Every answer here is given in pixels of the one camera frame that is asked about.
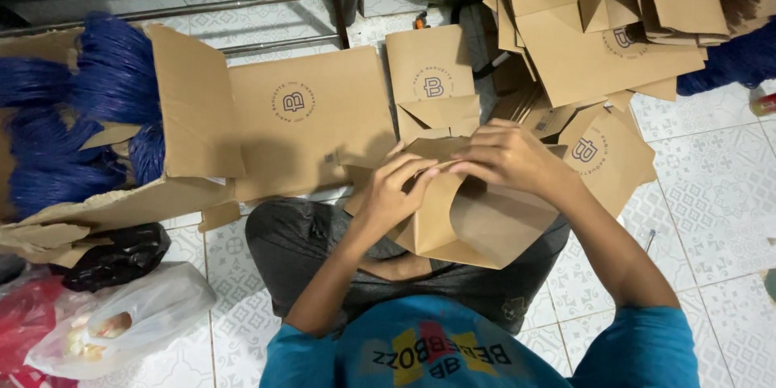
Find small cardboard scrap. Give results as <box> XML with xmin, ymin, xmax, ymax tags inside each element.
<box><xmin>198</xmin><ymin>200</ymin><xmax>243</xmax><ymax>233</ymax></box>

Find open cardboard box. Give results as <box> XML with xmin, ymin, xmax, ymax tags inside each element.
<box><xmin>0</xmin><ymin>23</ymin><xmax>246</xmax><ymax>268</ymax></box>

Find red and green container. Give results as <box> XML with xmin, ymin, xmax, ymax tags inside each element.
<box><xmin>749</xmin><ymin>91</ymin><xmax>776</xmax><ymax>118</ymax></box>

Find pile of brown paper bags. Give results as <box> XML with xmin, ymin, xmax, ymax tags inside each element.
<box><xmin>478</xmin><ymin>0</ymin><xmax>731</xmax><ymax>137</ymax></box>

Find blue cord bundle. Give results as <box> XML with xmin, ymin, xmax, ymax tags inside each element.
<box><xmin>677</xmin><ymin>17</ymin><xmax>776</xmax><ymax>97</ymax></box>

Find large flat brown paper bag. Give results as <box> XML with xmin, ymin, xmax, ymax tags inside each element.
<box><xmin>228</xmin><ymin>45</ymin><xmax>399</xmax><ymax>202</ymax></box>

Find person's dark grey shorts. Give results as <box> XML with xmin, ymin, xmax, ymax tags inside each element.
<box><xmin>245</xmin><ymin>197</ymin><xmax>572</xmax><ymax>335</ymax></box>

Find black plastic bag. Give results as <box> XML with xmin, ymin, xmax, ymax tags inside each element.
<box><xmin>48</xmin><ymin>222</ymin><xmax>172</xmax><ymax>293</ymax></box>

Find red plastic bag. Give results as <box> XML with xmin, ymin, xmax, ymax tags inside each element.
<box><xmin>0</xmin><ymin>275</ymin><xmax>81</xmax><ymax>388</ymax></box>

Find person's leg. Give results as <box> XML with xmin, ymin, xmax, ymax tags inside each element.
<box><xmin>362</xmin><ymin>253</ymin><xmax>435</xmax><ymax>283</ymax></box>

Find small brown printed paper bag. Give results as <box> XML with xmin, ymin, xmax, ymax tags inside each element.
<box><xmin>386</xmin><ymin>24</ymin><xmax>481</xmax><ymax>145</ymax></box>

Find person's blue shirt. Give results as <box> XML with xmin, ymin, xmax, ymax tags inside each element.
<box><xmin>259</xmin><ymin>295</ymin><xmax>702</xmax><ymax>388</ymax></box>

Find person's left hand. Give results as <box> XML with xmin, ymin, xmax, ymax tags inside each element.
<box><xmin>354</xmin><ymin>141</ymin><xmax>441</xmax><ymax>237</ymax></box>

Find person's right hand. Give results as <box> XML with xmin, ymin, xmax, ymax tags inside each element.
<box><xmin>447</xmin><ymin>118</ymin><xmax>583</xmax><ymax>202</ymax></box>

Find white plastic bag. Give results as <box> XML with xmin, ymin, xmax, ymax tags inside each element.
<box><xmin>24</xmin><ymin>262</ymin><xmax>217</xmax><ymax>380</ymax></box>

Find bundles of blue cord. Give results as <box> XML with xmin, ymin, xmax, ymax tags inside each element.
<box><xmin>0</xmin><ymin>11</ymin><xmax>166</xmax><ymax>219</ymax></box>

